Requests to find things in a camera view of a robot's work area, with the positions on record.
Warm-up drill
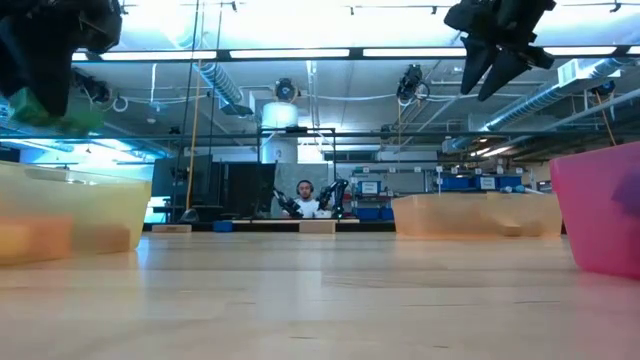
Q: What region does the silver ventilation duct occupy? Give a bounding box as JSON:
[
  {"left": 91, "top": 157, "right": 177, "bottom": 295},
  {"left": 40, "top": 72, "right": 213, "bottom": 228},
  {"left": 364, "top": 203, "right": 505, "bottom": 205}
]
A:
[
  {"left": 192, "top": 60, "right": 255, "bottom": 119},
  {"left": 479, "top": 55, "right": 632, "bottom": 132}
]

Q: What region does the yellow plastic bin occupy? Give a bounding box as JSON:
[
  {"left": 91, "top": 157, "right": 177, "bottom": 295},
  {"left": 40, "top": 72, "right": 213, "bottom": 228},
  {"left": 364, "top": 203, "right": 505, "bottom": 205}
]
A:
[{"left": 0, "top": 159, "right": 153, "bottom": 266}]

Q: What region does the blue storage bin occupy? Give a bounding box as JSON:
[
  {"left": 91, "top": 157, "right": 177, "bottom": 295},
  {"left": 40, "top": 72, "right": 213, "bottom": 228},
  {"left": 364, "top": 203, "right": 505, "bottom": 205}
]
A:
[{"left": 356, "top": 206, "right": 395, "bottom": 222}]

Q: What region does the pink plastic bin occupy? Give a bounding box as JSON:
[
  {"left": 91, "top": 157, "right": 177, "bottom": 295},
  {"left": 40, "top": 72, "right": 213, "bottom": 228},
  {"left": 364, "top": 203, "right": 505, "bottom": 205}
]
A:
[{"left": 548, "top": 141, "right": 640, "bottom": 281}]

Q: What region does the long wooden plank block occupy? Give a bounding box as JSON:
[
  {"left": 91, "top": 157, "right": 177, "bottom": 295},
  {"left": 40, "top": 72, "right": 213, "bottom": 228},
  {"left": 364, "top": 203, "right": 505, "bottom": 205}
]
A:
[{"left": 298, "top": 220, "right": 337, "bottom": 235}]

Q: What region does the person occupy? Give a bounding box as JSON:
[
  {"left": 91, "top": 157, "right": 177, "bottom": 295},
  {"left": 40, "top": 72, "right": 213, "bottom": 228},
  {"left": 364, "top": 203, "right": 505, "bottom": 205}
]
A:
[{"left": 282, "top": 179, "right": 331, "bottom": 219}]

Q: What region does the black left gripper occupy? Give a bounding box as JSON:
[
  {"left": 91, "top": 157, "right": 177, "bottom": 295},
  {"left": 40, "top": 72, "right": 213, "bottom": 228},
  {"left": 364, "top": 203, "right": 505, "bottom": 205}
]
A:
[{"left": 0, "top": 0, "right": 124, "bottom": 119}]

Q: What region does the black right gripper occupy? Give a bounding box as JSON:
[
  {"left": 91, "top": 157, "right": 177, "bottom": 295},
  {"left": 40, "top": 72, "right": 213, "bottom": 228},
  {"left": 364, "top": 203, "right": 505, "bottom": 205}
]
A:
[{"left": 443, "top": 0, "right": 557, "bottom": 103}]

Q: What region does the yellow hanging cable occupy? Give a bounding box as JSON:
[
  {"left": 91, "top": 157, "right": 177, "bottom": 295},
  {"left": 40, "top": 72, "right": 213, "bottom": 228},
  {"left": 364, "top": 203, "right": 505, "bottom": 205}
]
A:
[{"left": 185, "top": 59, "right": 202, "bottom": 211}]

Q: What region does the white round duct column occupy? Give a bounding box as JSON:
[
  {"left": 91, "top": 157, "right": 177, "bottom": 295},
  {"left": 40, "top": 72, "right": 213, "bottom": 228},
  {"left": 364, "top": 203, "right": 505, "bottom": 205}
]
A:
[{"left": 260, "top": 101, "right": 300, "bottom": 165}]

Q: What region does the black computer monitor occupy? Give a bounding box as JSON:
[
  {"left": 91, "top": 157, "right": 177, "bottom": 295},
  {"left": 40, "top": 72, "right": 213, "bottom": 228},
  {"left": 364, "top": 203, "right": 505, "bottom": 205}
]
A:
[
  {"left": 218, "top": 161, "right": 277, "bottom": 217},
  {"left": 150, "top": 154, "right": 215, "bottom": 199}
]

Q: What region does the peach plastic bin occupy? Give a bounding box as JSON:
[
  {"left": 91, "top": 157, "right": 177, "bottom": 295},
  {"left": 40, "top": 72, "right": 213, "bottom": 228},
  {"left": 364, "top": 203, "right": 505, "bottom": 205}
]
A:
[{"left": 390, "top": 191, "right": 564, "bottom": 240}]

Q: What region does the small black robot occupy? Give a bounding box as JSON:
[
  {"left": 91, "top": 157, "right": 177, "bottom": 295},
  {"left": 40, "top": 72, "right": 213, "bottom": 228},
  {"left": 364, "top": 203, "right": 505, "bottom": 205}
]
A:
[
  {"left": 271, "top": 186, "right": 305, "bottom": 219},
  {"left": 315, "top": 178, "right": 350, "bottom": 219}
]

